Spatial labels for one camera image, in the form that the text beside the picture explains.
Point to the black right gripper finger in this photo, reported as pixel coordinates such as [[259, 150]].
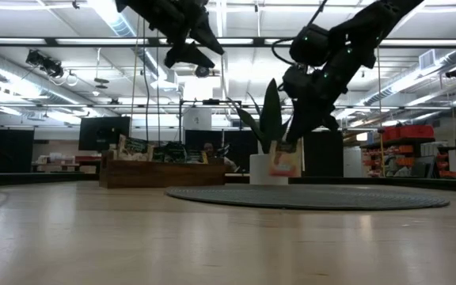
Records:
[[305, 118]]

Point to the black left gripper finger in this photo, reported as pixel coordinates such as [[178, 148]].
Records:
[[190, 55], [208, 37]]

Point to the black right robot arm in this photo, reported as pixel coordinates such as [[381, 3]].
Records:
[[370, 20]]

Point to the black round spotlight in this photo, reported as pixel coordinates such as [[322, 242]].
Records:
[[202, 72]]

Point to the green plant in white pot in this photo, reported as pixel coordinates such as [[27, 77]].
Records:
[[269, 115]]

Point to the black partition panel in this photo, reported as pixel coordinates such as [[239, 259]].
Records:
[[196, 136], [14, 152], [323, 154]]

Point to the yellow pole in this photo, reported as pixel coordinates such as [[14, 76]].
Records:
[[382, 154]]

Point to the round grey woven mat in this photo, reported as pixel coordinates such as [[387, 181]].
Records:
[[331, 200]]

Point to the person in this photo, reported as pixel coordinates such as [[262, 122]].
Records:
[[209, 149]]

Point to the shelf with red bins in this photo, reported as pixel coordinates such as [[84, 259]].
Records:
[[408, 132]]

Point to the white ceiling vent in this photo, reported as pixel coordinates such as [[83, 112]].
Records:
[[427, 59]]

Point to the black monitor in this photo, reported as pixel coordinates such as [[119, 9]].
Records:
[[104, 133]]

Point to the wooden compartment tray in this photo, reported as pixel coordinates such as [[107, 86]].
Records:
[[160, 174]]

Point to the cluttered background desk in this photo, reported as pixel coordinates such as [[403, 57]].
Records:
[[59, 160]]

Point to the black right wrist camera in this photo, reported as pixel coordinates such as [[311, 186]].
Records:
[[311, 45]]

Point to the black background rig frame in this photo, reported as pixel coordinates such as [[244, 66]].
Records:
[[210, 102]]

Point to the silver ceiling air duct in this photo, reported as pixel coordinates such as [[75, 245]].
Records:
[[109, 16], [386, 93]]

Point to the small black ceiling camera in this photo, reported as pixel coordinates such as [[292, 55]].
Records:
[[454, 72]]

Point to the black table frame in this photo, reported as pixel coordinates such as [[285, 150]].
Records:
[[430, 184]]

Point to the black ceiling camera cluster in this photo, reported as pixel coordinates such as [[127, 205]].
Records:
[[44, 63]]

